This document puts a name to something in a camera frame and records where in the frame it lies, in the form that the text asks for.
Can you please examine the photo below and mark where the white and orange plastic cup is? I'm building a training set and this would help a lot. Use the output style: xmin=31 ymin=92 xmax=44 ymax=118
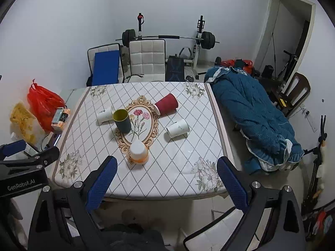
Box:
xmin=129 ymin=140 xmax=149 ymax=165

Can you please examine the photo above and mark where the small white paper cup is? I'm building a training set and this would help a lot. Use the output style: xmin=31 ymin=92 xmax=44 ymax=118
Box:
xmin=97 ymin=106 xmax=114 ymax=124

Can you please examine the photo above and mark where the dark green cup yellow inside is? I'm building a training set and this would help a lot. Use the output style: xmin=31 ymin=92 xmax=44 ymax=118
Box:
xmin=113 ymin=109 xmax=131 ymax=134

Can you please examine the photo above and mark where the red ribbed paper cup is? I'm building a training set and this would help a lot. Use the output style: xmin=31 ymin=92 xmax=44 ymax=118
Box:
xmin=153 ymin=93 xmax=178 ymax=116

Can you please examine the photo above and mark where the small orange box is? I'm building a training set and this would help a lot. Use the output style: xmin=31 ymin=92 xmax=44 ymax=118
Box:
xmin=51 ymin=107 xmax=71 ymax=132

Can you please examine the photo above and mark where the yellow plastic bag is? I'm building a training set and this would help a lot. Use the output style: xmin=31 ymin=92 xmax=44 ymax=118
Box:
xmin=10 ymin=101 xmax=45 ymax=147

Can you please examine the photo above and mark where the red plastic bag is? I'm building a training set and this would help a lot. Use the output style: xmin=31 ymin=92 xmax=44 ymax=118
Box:
xmin=27 ymin=80 xmax=65 ymax=132

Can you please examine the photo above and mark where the blue quilted blanket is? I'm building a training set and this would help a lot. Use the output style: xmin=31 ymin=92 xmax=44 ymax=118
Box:
xmin=204 ymin=66 xmax=304 ymax=174

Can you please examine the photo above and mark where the chair with blue cushion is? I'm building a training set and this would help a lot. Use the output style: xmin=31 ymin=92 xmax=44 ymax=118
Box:
xmin=86 ymin=43 xmax=125 ymax=87

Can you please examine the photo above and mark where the floral patterned tablecloth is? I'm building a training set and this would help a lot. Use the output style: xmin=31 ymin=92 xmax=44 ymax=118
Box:
xmin=51 ymin=82 xmax=232 ymax=200

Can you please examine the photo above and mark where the brown wooden chair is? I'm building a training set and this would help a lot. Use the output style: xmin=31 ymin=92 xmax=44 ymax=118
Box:
xmin=274 ymin=72 xmax=311 ymax=117

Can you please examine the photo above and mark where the white padded chair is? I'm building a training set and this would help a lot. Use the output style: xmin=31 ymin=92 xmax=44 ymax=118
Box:
xmin=125 ymin=38 xmax=166 ymax=83

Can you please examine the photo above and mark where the white weight bench rack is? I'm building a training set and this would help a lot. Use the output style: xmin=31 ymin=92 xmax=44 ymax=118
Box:
xmin=165 ymin=15 xmax=205 ymax=83

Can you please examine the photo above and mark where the barbell with black weights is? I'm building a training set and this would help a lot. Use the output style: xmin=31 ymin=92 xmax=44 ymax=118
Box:
xmin=116 ymin=29 xmax=219 ymax=50

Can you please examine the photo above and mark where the white chair near camera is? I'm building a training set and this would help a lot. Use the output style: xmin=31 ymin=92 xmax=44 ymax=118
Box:
xmin=183 ymin=207 xmax=244 ymax=250

